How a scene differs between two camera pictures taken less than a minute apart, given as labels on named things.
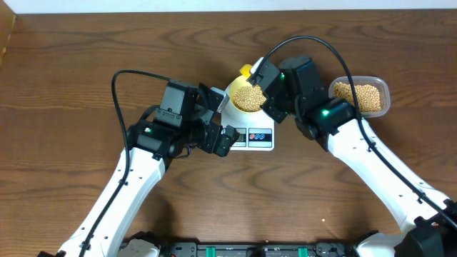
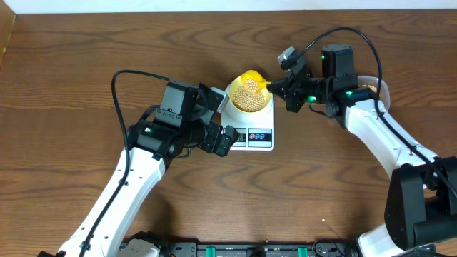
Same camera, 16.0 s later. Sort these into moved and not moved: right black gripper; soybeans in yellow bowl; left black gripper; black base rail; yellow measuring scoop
Moved: yellow measuring scoop; right black gripper
Not moved: black base rail; soybeans in yellow bowl; left black gripper
